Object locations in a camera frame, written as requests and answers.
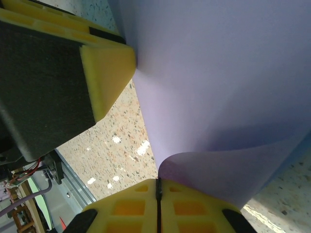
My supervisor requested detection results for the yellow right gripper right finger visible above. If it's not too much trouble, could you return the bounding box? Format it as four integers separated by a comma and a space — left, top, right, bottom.
160, 179, 253, 233

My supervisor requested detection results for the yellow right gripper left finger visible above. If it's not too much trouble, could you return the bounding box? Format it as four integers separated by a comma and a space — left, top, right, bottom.
64, 178, 160, 233

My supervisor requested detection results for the green panel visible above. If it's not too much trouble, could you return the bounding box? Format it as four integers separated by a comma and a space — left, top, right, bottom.
34, 176, 54, 230

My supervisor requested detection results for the purple paper sheet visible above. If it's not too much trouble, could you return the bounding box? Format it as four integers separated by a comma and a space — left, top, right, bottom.
110, 0, 311, 212

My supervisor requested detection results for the wooden frame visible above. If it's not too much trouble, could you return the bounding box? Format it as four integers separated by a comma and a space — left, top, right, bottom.
6, 186, 37, 233

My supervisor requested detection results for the aluminium mounting beam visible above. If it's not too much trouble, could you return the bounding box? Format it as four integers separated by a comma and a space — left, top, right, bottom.
53, 148, 100, 207

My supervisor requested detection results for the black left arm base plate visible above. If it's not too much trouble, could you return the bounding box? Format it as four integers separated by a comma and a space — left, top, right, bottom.
45, 157, 64, 185

